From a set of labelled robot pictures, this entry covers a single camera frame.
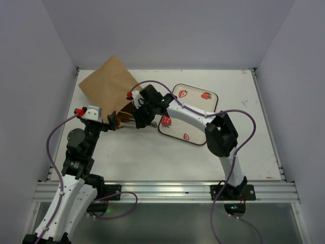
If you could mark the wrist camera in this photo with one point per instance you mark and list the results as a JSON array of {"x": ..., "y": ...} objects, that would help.
[
  {"x": 135, "y": 97},
  {"x": 89, "y": 113}
]

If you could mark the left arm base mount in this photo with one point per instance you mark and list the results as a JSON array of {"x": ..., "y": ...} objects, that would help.
[{"x": 101, "y": 207}]

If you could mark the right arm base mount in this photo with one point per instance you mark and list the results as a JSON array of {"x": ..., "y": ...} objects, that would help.
[{"x": 237, "y": 199}]

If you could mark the strawberry print tray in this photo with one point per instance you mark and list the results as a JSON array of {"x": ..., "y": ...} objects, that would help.
[{"x": 183, "y": 124}]

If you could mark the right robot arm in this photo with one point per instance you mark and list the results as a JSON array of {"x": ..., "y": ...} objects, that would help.
[{"x": 221, "y": 135}]

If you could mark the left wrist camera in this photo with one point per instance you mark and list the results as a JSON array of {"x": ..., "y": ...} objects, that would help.
[{"x": 89, "y": 113}]

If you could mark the metal tongs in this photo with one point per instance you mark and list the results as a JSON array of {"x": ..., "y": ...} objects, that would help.
[{"x": 154, "y": 124}]

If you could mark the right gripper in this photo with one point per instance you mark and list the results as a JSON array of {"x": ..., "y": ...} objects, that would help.
[{"x": 141, "y": 121}]

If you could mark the aluminium frame rail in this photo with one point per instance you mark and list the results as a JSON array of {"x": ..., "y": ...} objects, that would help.
[{"x": 199, "y": 191}]

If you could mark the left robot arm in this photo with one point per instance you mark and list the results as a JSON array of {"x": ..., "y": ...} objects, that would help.
[{"x": 77, "y": 186}]

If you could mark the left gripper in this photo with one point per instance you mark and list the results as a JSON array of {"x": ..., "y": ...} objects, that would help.
[{"x": 111, "y": 123}]

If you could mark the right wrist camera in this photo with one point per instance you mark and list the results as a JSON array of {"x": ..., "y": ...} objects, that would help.
[{"x": 135, "y": 97}]

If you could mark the brown paper bag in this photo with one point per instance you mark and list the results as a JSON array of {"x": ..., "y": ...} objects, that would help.
[{"x": 107, "y": 87}]

